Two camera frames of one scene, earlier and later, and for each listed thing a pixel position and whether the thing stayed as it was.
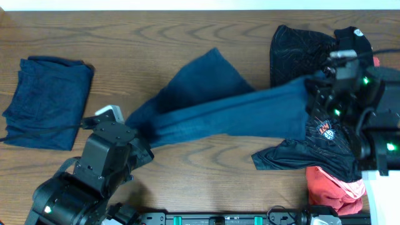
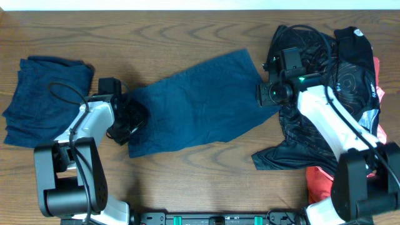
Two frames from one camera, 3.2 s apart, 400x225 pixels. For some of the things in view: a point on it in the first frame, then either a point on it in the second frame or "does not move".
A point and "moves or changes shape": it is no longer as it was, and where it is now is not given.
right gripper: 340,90 → 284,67
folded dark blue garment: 48,102 does not move
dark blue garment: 208,99 moves or changes shape
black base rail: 266,218 does not move
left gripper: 141,152 → 140,120
